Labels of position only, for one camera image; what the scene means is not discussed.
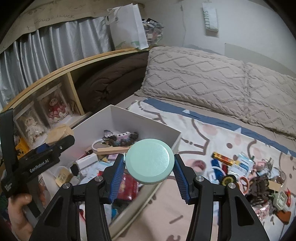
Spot round mint green case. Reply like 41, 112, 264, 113
125, 138, 175, 185

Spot oval wooden block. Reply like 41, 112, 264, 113
45, 124, 74, 146

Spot long wooden block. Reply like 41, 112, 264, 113
96, 146, 130, 155

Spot person left hand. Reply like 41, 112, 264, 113
8, 194, 33, 240

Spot bag of pink beads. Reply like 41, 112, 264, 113
254, 203, 270, 220

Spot doll in display box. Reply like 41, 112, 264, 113
14, 108, 47, 149
37, 83, 72, 128

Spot wooden shelf headboard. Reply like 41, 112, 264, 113
3, 48, 149, 127

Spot white orange scissors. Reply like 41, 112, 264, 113
238, 176, 250, 195

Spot sage green plastic tray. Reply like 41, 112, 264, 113
273, 191, 289, 212

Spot flat wooden piece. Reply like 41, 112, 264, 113
268, 180, 281, 192

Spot red snack packet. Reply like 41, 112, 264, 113
285, 189, 292, 207

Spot dark washi tape roll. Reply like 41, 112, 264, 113
275, 172, 286, 186

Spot brown blanket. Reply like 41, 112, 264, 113
71, 51, 149, 113

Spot white shoe box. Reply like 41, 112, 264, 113
42, 103, 181, 238

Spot grey curtain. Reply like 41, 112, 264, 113
1, 16, 113, 108

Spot right beige pillow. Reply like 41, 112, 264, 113
238, 62, 296, 140

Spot beige pillow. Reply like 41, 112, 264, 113
238, 62, 296, 140
136, 46, 247, 121

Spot white paper shopping bag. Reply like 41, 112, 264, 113
106, 4, 149, 50

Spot left beige pillow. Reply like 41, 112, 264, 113
136, 46, 247, 121

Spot brown leather strap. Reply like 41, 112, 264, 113
276, 210, 293, 225

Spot white cable loop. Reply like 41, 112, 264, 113
207, 159, 228, 180

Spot wall air freshener sachet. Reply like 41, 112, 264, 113
202, 1, 219, 32

